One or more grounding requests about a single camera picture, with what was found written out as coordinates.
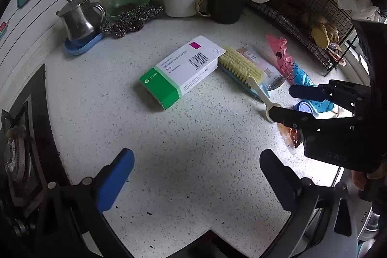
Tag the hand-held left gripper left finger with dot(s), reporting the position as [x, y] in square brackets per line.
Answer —
[115, 179]

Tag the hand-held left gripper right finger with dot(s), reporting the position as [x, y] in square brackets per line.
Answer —
[276, 179]

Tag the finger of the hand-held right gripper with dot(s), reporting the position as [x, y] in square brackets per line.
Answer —
[305, 91]
[287, 116]

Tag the yellow bristle scrub brush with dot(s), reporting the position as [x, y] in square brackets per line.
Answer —
[242, 67]

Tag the person's right hand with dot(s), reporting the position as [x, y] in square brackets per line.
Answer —
[359, 181]

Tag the blue plastic wrapper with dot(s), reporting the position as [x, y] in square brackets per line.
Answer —
[302, 78]

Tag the brown clear wrapper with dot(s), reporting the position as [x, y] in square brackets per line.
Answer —
[291, 137]

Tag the clear printed snack wrapper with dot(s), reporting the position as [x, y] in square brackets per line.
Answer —
[269, 67]

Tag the pink plastic wrapper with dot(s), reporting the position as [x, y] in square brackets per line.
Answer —
[279, 49]

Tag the ginger root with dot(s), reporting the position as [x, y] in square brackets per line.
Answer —
[322, 32]

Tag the gas stove burner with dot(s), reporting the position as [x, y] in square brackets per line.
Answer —
[39, 125]

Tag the white crumpled plastic bag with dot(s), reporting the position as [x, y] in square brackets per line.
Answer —
[356, 5]

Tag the white and green medicine box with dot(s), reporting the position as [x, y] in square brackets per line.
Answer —
[184, 70]

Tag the blue oval tray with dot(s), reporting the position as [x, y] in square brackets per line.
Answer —
[81, 46]

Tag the steel wool scrubber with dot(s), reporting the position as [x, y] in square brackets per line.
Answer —
[133, 20]

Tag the steel teapot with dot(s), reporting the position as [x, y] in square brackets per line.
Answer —
[78, 19]

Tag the kitchen cartoon wall sticker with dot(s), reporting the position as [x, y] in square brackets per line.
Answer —
[21, 1]

